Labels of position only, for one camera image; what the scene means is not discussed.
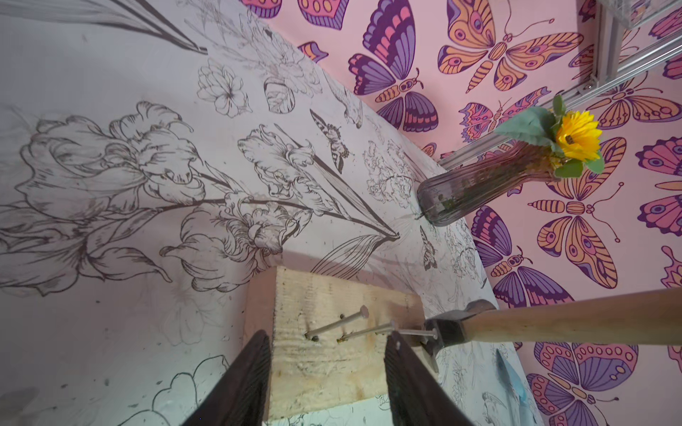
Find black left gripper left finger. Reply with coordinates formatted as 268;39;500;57
184;329;272;426

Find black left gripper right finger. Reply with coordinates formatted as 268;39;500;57
385;331;473;426

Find small wooden nail block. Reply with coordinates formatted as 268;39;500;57
243;266;426;421

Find wooden handled claw hammer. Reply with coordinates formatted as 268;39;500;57
421;288;681;371

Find ribbed purple glass vase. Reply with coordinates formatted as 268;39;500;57
417;142;559;227

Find yellow artificial sunflower bunch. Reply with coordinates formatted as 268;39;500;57
494;95;606;179

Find aluminium cage frame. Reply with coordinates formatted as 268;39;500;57
452;0;682;171

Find white wire wall basket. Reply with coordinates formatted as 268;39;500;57
598;0;681;29

